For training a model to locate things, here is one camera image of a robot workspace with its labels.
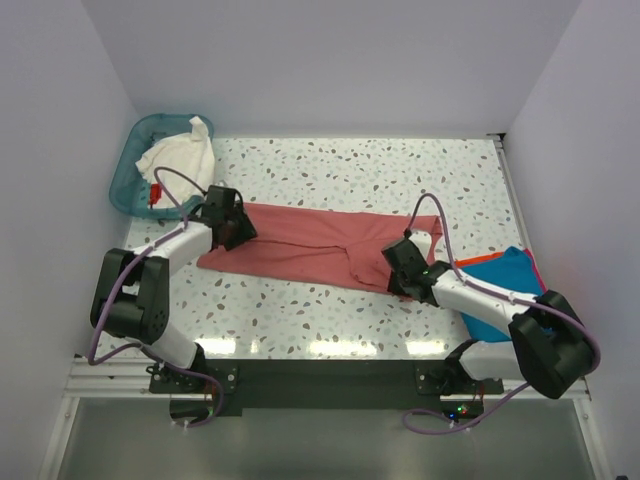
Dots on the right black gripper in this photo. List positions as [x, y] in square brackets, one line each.
[394, 287]

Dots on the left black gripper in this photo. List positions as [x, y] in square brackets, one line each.
[246, 232]

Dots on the salmon pink t shirt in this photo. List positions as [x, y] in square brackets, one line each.
[332, 248]

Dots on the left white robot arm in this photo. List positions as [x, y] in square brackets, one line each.
[131, 305]

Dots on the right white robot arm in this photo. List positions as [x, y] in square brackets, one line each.
[548, 347]

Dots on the orange folded t shirt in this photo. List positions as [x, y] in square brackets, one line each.
[478, 259]

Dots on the white t shirt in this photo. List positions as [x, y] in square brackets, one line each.
[190, 154]

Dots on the red garment tag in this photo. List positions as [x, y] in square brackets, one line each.
[155, 194]

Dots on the teal plastic basket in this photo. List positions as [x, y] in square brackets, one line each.
[129, 192]

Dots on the blue folded t shirt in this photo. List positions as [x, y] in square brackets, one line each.
[511, 271]

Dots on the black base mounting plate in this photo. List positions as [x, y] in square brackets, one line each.
[315, 384]

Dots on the aluminium frame rail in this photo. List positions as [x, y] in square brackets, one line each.
[315, 419]

